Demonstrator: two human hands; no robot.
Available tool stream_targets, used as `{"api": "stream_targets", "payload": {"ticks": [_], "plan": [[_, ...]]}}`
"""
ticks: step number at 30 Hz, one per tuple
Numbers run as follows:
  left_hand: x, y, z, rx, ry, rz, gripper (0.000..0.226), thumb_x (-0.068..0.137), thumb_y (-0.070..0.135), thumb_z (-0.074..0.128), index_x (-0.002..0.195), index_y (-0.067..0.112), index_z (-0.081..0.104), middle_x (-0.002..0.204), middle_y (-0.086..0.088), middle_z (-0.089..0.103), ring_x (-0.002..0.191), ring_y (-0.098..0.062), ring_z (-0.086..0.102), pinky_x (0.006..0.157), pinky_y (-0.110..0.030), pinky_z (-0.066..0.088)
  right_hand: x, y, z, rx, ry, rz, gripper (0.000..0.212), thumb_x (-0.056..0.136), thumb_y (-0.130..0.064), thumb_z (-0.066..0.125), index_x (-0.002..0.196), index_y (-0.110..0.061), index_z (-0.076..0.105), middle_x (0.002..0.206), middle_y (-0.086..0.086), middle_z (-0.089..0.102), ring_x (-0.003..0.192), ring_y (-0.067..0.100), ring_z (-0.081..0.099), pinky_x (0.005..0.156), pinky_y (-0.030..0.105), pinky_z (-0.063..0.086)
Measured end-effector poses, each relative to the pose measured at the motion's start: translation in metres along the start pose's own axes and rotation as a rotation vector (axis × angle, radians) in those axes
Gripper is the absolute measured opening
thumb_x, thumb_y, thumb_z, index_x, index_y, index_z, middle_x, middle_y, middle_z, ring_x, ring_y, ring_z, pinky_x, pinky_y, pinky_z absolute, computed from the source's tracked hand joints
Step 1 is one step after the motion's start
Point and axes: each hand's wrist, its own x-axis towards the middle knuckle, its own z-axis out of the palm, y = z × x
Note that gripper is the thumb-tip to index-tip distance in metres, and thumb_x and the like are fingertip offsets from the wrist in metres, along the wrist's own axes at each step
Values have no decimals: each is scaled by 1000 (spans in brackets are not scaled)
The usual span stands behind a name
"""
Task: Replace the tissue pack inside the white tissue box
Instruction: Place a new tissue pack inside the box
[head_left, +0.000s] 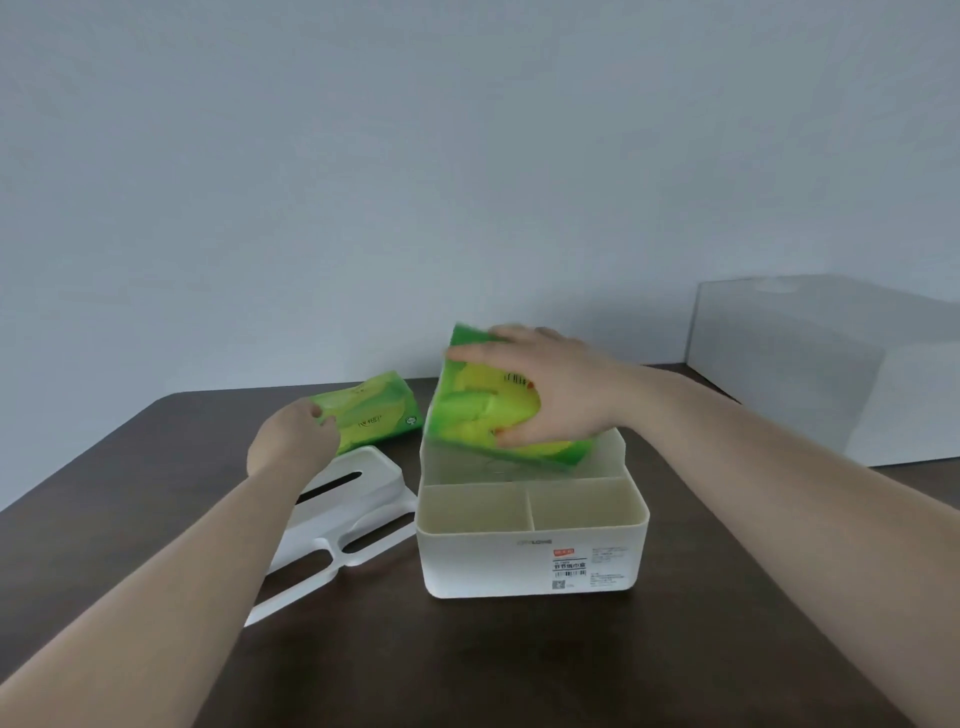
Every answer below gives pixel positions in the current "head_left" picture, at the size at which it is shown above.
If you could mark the person's left hand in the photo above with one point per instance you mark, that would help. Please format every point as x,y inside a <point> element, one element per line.
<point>289,442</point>

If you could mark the person's right hand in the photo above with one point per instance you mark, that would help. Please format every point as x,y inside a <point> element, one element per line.
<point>570,390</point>

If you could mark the person's left fingers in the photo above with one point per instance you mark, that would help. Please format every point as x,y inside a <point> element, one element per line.
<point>324,414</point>

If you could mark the person's right thumb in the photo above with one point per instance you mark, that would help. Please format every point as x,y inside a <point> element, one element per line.
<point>521,436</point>

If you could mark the person's right middle finger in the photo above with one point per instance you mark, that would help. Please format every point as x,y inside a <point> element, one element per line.
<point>525,332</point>

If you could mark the green tissue pack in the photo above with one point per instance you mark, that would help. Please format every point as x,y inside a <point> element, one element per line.
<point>469,409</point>
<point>371,412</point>

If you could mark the person's left forearm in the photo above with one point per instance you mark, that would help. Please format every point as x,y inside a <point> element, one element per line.
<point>165,592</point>

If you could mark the person's right forearm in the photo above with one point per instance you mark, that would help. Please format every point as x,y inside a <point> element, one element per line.
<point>780,480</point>

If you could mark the white tissue box lid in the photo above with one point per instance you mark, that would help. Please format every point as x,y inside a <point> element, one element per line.
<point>352,517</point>

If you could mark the white plastic tissue box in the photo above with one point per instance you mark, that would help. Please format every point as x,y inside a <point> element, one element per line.
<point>525,555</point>

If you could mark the translucent plastic storage box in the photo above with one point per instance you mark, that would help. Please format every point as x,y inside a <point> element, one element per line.
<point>825,375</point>

